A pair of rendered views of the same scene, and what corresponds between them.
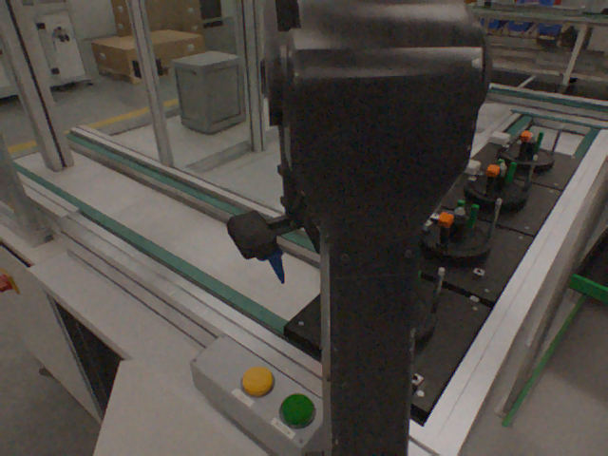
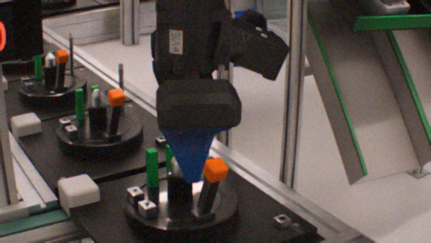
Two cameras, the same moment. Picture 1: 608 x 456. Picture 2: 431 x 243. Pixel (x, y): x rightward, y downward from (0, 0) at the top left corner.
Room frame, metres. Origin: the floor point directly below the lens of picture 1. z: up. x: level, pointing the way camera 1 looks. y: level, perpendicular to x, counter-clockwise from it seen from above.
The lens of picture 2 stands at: (0.24, 0.47, 1.36)
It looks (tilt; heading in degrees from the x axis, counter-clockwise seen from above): 23 degrees down; 290
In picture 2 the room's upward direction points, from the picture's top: 1 degrees clockwise
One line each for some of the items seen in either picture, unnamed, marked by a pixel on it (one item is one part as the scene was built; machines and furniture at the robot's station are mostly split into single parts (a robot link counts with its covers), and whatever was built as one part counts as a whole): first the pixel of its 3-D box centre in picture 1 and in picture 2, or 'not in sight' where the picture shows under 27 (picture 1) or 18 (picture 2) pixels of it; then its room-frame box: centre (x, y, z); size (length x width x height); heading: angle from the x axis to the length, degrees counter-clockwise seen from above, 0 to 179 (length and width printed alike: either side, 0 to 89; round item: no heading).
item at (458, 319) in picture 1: (389, 320); (180, 218); (0.49, -0.14, 0.96); 0.24 x 0.24 x 0.02; 52
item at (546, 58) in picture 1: (569, 58); not in sight; (5.12, -2.97, 0.36); 0.60 x 0.40 x 0.15; 54
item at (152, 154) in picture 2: not in sight; (152, 168); (0.53, -0.15, 1.01); 0.01 x 0.01 x 0.05; 52
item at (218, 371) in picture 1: (258, 395); not in sight; (0.37, 0.06, 0.93); 0.21 x 0.07 x 0.06; 52
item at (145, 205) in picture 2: not in sight; (147, 209); (0.51, -0.09, 1.00); 0.02 x 0.01 x 0.02; 142
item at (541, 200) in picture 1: (498, 179); (51, 71); (0.89, -0.45, 1.01); 0.24 x 0.24 x 0.13; 52
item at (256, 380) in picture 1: (257, 382); not in sight; (0.37, 0.06, 0.96); 0.04 x 0.04 x 0.02
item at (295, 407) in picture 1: (297, 410); not in sight; (0.33, 0.01, 0.96); 0.04 x 0.04 x 0.02
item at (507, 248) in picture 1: (456, 224); (97, 113); (0.69, -0.29, 1.01); 0.24 x 0.24 x 0.13; 52
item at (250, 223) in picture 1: (308, 194); (189, 38); (0.43, -0.01, 1.23); 0.19 x 0.06 x 0.08; 117
